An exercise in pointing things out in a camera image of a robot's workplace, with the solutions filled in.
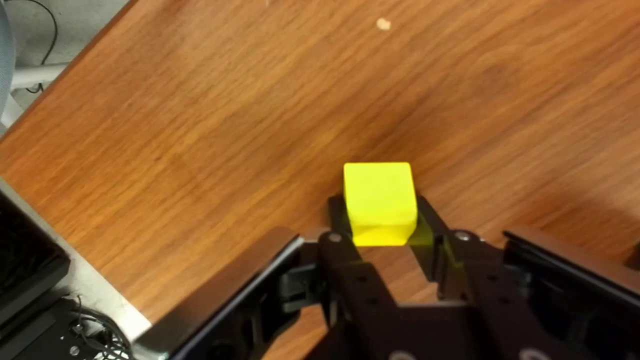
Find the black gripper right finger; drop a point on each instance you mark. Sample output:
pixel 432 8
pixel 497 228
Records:
pixel 473 296

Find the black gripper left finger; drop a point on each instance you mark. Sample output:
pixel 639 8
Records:
pixel 354 292

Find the yellow triangle block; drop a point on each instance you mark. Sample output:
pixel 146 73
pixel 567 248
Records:
pixel 381 203

